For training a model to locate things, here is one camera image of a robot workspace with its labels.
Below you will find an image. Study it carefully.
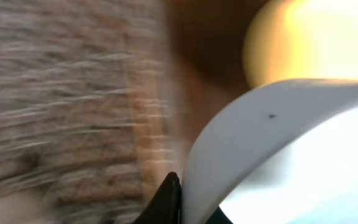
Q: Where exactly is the dark brown serving tray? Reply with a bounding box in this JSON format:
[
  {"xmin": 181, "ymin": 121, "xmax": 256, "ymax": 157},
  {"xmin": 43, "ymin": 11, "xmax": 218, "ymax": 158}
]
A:
[{"xmin": 163, "ymin": 0, "xmax": 270, "ymax": 100}]

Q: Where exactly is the grey plastic dish rack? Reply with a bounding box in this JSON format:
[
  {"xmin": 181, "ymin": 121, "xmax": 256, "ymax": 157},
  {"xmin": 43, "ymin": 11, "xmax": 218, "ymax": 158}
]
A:
[{"xmin": 0, "ymin": 0, "xmax": 163, "ymax": 223}]

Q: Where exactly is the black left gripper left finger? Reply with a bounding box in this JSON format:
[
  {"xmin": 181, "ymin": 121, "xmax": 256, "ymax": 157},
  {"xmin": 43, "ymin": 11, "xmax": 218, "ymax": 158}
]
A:
[{"xmin": 132, "ymin": 172, "xmax": 181, "ymax": 224}]

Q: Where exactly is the white plastic bowl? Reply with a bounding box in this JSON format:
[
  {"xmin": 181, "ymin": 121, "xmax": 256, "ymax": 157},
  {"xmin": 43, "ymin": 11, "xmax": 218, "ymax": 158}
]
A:
[{"xmin": 181, "ymin": 79, "xmax": 358, "ymax": 223}]

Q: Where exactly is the yellow plastic plate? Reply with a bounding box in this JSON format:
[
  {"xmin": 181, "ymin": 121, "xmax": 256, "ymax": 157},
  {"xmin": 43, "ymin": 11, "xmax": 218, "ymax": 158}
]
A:
[{"xmin": 243, "ymin": 0, "xmax": 358, "ymax": 87}]

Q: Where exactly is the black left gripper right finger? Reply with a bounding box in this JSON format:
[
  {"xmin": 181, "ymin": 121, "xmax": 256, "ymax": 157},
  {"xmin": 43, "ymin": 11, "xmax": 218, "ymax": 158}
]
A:
[{"xmin": 206, "ymin": 207, "xmax": 233, "ymax": 224}]

